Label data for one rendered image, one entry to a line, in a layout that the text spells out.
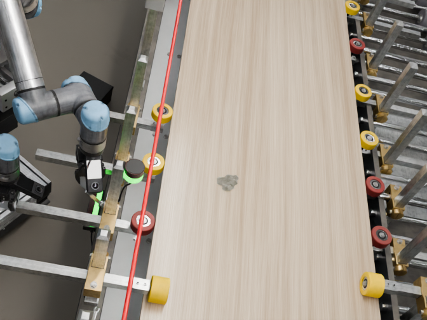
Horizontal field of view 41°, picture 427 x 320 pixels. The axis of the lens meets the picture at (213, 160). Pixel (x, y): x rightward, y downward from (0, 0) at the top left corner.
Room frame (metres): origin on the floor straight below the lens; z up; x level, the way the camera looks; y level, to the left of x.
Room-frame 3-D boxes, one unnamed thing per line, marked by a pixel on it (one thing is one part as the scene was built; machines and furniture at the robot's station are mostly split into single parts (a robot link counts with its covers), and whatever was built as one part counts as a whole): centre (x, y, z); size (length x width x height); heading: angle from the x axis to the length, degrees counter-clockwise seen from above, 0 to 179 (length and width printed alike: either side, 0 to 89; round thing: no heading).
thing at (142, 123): (1.44, 0.44, 0.80); 0.44 x 0.03 x 0.04; 103
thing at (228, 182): (1.28, -0.08, 0.91); 0.09 x 0.07 x 0.02; 137
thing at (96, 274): (0.75, 0.20, 0.94); 0.14 x 0.06 x 0.05; 13
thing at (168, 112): (1.48, 0.25, 0.85); 0.08 x 0.08 x 0.11
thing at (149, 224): (1.00, 0.14, 0.85); 0.08 x 0.08 x 0.11
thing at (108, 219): (0.99, 0.25, 0.84); 0.14 x 0.06 x 0.05; 13
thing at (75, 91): (1.04, 0.43, 1.31); 0.11 x 0.11 x 0.08; 48
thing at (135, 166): (1.02, 0.21, 1.03); 0.06 x 0.06 x 0.22; 13
